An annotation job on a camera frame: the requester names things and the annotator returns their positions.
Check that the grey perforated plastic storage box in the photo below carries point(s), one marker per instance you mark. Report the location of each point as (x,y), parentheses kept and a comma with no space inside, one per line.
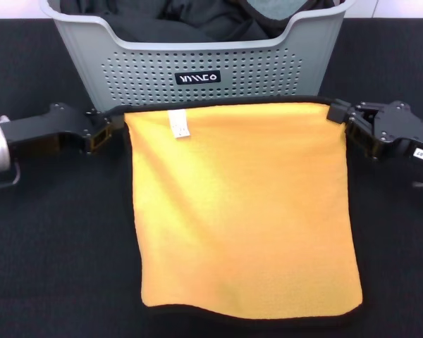
(144,70)

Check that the yellow towel with black edging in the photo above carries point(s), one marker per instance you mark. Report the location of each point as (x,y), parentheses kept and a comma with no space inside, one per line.
(232,193)

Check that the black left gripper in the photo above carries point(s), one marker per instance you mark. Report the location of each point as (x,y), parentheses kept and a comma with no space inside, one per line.
(46,126)

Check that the black tablecloth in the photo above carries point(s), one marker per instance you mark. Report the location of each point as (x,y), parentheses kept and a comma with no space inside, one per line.
(56,264)

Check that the grey towel with black edging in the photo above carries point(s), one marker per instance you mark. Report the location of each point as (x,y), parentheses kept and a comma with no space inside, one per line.
(275,8)

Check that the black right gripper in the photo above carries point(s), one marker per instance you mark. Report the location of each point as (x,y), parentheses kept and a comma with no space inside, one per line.
(398,126)

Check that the black crumpled cloth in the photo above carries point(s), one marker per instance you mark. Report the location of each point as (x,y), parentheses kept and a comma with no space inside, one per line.
(162,24)

